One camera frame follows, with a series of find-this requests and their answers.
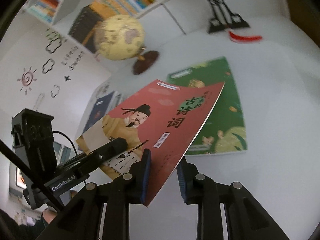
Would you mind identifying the red poetry book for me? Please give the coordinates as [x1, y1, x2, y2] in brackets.
[75, 78, 226, 208]

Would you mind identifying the stack of sorted books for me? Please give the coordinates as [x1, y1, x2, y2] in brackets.
[75, 81, 130, 139]

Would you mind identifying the person's left hand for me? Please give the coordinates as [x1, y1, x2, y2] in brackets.
[41, 191, 78, 228]

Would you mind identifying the green insect book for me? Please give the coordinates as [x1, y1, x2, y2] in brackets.
[167, 57, 248, 155]

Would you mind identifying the yellow desk globe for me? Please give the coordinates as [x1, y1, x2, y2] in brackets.
[93, 15, 159, 75]

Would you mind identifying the black book set on shelf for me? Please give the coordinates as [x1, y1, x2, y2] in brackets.
[68, 5, 103, 54]

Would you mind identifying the white bookshelf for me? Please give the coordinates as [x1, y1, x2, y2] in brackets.
[24, 0, 289, 66]

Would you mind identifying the red tassel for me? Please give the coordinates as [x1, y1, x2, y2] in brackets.
[228, 30, 263, 43]

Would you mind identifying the embroidered round fan on stand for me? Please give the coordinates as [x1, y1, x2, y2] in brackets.
[206, 0, 250, 34]

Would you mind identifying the black cable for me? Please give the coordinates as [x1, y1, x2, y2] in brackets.
[0, 129, 79, 210]

